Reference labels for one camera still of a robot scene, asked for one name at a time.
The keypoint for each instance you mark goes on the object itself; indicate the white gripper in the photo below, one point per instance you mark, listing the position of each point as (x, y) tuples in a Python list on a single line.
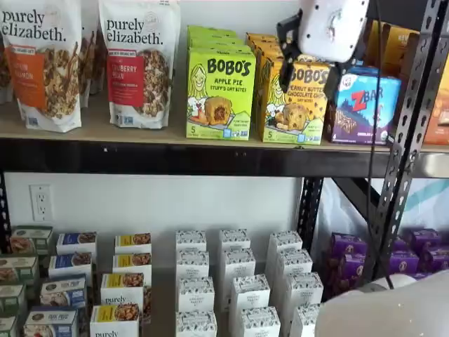
[(333, 28)]

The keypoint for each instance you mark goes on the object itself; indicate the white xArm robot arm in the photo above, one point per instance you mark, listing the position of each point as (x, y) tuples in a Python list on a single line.
[(386, 316)]

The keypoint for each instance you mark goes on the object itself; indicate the yellow Bobo's peanut butter box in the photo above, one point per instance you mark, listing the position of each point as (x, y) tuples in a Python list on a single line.
[(298, 116), (263, 45), (261, 36), (266, 55)]

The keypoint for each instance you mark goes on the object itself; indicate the blue Zbar box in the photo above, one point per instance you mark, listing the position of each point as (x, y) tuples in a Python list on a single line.
[(365, 105)]

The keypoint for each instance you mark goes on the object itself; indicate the orange brown cardboard box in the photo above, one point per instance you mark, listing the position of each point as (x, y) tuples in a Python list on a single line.
[(400, 49), (373, 42)]

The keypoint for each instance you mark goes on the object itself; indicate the green Bobo's apple pie box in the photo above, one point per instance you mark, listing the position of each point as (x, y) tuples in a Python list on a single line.
[(217, 46), (221, 105), (214, 38), (210, 31)]

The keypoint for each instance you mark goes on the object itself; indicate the purple snack box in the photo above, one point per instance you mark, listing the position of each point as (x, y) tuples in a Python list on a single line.
[(436, 258), (398, 244), (403, 262), (349, 244), (347, 274), (423, 238)]

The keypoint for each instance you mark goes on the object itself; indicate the yellow label purely elizabeth box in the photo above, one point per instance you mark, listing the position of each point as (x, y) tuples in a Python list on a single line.
[(133, 242), (131, 265), (114, 323), (122, 291)]

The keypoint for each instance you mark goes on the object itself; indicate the blue oatmeal box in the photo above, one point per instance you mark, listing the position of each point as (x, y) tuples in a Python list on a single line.
[(63, 291), (70, 265), (51, 323), (75, 242)]

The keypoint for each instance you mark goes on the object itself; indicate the green oatmeal box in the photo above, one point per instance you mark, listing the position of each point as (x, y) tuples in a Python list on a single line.
[(12, 296), (7, 326), (21, 267), (33, 233)]

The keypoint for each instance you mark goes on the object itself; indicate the white plastic sheet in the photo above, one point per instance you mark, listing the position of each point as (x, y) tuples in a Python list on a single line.
[(343, 210)]

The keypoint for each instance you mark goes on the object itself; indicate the white patterned carton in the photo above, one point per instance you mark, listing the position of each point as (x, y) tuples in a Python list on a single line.
[(294, 263), (196, 324), (303, 321), (235, 238), (303, 289), (239, 263), (191, 240), (285, 244), (249, 293), (193, 263), (196, 295), (260, 323)]

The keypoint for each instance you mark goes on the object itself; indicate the red label granola bag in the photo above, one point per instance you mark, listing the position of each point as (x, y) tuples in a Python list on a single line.
[(140, 87)]

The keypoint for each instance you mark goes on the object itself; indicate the white purely elizabeth granola bag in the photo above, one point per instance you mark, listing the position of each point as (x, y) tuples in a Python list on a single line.
[(95, 59), (4, 70), (85, 63)]

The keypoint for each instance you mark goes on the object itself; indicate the orange label granola bag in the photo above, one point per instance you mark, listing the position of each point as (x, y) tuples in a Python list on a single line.
[(42, 87)]

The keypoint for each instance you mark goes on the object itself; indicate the white wall outlet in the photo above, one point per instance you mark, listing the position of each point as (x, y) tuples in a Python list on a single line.
[(41, 203)]

